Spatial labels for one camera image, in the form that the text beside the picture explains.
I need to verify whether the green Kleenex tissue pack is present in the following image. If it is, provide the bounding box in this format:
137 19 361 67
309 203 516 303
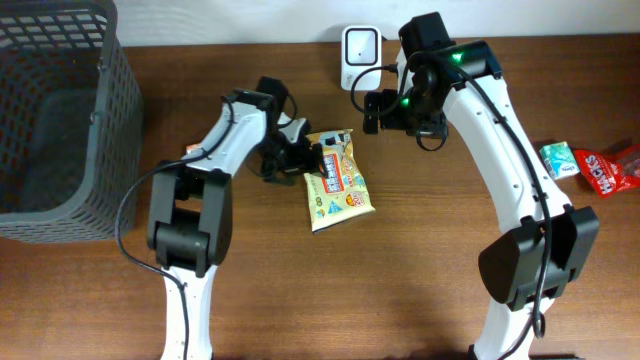
539 141 580 180

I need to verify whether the orange tissue pack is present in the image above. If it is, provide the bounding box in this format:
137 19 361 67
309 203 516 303
186 144 203 155

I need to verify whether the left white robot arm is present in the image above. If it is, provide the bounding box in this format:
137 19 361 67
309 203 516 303
147 77 327 359

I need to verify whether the grey plastic mesh basket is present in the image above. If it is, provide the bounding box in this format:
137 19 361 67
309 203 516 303
1 0 143 244

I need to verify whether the yellow snack bag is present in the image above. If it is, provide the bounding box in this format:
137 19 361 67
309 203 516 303
304 129 376 233

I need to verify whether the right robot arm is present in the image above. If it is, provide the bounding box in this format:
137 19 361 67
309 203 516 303
358 12 600 359

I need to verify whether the white barcode scanner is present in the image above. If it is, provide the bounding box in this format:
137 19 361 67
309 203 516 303
340 25 382 91

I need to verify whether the red Hacks candy bag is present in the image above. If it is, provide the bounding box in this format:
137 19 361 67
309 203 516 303
574 145 639 198

